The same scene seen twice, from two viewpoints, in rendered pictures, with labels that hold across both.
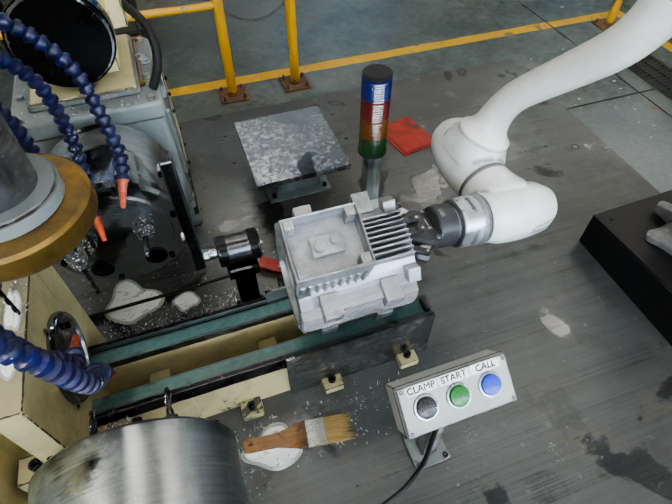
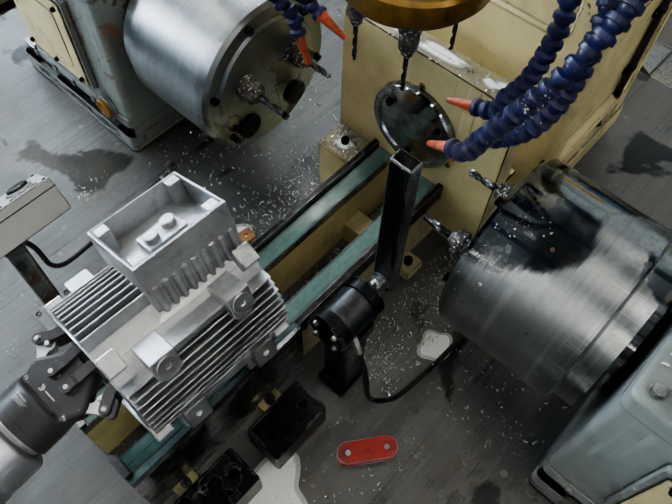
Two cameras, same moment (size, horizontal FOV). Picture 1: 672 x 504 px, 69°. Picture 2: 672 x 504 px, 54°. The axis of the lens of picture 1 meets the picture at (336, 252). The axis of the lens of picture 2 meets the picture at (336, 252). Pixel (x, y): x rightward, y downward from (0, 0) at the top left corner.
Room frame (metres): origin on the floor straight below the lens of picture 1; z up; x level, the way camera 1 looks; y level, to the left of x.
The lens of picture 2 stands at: (0.90, -0.01, 1.77)
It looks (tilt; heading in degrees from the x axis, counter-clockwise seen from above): 59 degrees down; 150
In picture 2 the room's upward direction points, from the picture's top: 2 degrees clockwise
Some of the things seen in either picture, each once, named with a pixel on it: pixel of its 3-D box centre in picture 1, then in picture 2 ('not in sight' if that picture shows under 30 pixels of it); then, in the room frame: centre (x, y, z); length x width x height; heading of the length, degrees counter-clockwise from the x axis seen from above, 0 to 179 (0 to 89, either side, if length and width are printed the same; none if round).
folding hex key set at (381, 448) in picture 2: (268, 265); (367, 451); (0.72, 0.16, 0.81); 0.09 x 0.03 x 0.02; 72
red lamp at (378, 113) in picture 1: (375, 105); not in sight; (0.87, -0.08, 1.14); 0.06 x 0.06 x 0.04
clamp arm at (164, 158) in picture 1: (185, 216); (393, 230); (0.57, 0.25, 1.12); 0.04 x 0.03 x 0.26; 110
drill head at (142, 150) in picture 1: (114, 194); (575, 294); (0.72, 0.44, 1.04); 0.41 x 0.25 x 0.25; 20
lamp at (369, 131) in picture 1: (373, 124); not in sight; (0.87, -0.08, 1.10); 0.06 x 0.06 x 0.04
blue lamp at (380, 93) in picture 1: (376, 85); not in sight; (0.87, -0.08, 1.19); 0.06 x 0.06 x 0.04
